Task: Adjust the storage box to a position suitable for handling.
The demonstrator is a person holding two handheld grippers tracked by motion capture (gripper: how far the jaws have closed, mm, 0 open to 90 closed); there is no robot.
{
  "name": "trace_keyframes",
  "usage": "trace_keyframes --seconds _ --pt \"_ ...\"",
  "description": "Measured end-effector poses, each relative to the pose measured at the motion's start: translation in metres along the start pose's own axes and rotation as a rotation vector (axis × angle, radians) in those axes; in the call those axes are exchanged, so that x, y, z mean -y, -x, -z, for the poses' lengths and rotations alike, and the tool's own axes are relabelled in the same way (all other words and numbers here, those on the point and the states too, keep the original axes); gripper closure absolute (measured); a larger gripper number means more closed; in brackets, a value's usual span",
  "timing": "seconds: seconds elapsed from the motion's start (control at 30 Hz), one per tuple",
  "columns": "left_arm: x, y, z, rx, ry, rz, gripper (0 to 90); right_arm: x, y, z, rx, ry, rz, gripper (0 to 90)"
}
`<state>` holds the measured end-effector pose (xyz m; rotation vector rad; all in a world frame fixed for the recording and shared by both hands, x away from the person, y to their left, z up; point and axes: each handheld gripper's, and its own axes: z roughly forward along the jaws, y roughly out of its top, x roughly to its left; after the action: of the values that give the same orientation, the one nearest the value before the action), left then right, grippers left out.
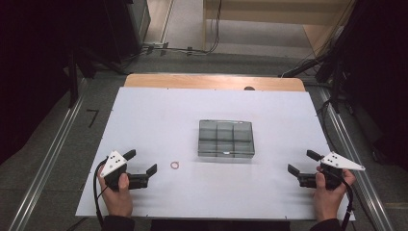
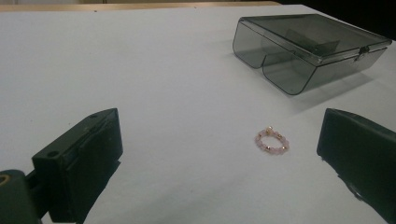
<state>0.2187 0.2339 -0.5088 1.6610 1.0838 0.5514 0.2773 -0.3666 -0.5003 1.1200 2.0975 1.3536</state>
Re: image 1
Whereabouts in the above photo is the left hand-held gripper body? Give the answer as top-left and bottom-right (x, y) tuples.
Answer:
(99, 150), (149, 192)

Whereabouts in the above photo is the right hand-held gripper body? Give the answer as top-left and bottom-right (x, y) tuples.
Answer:
(297, 151), (366, 191)

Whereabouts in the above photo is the clear plastic compartment box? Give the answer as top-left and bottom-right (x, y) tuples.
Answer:
(197, 119), (256, 160)

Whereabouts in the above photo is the person's left hand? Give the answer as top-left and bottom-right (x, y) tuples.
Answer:
(96, 172), (134, 218)

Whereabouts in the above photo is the person's right hand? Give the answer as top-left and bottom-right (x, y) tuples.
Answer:
(312, 167), (357, 223)

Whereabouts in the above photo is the white table board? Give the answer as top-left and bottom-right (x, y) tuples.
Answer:
(75, 87), (356, 222)

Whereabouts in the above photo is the black metal stand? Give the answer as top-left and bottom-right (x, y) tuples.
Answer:
(64, 47), (98, 109)
(315, 54), (351, 114)

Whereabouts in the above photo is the dark curtain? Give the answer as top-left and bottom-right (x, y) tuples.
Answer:
(0, 0), (108, 166)
(339, 0), (408, 171)

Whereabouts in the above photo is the black cabinet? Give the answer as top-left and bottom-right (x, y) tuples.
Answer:
(101, 0), (152, 63)

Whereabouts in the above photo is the light wooden shelf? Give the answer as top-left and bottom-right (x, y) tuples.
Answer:
(202, 0), (358, 56)

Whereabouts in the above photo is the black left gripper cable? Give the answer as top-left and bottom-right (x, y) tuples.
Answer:
(92, 157), (109, 228)

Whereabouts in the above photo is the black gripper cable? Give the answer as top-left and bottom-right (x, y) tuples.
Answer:
(333, 174), (356, 231)
(92, 157), (109, 228)

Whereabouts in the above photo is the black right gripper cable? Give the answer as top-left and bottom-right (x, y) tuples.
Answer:
(333, 174), (356, 231)

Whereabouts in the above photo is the black floor cable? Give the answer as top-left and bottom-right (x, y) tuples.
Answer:
(316, 98), (335, 152)

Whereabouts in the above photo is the metal floor rail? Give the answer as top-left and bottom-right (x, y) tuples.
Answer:
(7, 78), (89, 231)
(319, 87), (395, 231)

